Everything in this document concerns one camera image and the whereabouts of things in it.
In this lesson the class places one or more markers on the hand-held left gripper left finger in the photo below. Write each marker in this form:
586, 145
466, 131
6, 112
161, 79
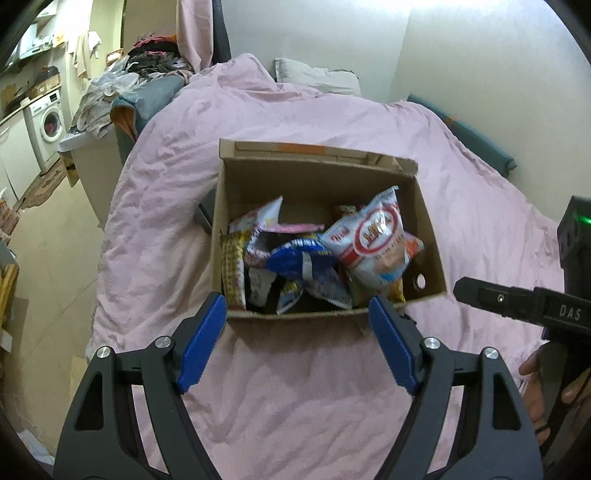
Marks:
203, 341

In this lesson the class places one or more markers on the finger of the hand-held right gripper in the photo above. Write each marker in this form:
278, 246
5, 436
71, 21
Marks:
498, 297

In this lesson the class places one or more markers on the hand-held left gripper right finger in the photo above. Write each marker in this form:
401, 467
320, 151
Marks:
392, 341

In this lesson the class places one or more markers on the white snack bag black lettering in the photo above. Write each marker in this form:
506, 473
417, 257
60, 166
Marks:
265, 214

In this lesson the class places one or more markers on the cardboard box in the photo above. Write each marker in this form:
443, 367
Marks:
323, 180

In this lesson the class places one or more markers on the person's right hand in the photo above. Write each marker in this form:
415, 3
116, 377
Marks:
538, 392

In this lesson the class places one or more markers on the yellow patterned snack packet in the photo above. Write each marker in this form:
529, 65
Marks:
233, 267

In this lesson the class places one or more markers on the blue snack bag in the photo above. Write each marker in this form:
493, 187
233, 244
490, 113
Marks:
318, 288
295, 258

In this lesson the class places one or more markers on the pink blanket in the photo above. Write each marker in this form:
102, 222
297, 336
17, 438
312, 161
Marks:
286, 392

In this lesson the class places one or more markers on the white snack bag red circle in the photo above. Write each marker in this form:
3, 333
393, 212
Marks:
369, 235

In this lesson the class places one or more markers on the dark grey small box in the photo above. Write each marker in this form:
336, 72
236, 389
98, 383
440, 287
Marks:
206, 216

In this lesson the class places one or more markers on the beige snack packet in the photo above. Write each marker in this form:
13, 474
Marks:
345, 211

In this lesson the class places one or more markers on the teal bed bumper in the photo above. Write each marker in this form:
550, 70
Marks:
475, 138

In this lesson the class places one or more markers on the white low table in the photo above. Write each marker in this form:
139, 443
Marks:
90, 161

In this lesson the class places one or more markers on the brown patterned rug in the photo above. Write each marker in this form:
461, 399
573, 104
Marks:
41, 187

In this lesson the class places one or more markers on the white cabinet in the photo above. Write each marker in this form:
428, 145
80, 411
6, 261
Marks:
16, 152

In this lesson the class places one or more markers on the white washing machine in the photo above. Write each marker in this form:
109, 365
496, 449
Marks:
48, 122

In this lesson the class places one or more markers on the grey pillow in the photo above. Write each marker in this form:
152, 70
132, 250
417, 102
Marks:
314, 76

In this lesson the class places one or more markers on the pile of dark clothes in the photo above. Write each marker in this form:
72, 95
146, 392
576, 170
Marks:
157, 57

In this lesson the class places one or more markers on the pink hanging cloth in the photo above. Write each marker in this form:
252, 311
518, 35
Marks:
196, 32

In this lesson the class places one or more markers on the black pole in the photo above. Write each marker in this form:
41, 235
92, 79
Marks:
221, 32

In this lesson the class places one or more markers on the hanging white towels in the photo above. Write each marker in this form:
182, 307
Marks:
83, 53

